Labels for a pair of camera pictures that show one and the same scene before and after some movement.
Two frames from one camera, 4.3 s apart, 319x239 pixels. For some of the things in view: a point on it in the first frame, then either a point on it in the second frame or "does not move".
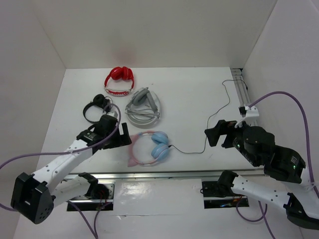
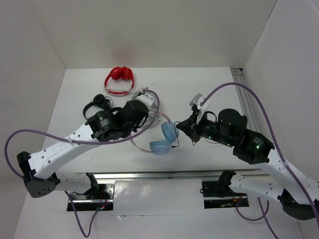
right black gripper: [223, 126] → [190, 127]
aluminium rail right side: [242, 88] does not move
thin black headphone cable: [209, 117] → [204, 114]
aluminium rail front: [173, 175] does not move
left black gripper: [122, 140] → [133, 128]
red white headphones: [119, 72] does not move
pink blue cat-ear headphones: [159, 150] → [170, 131]
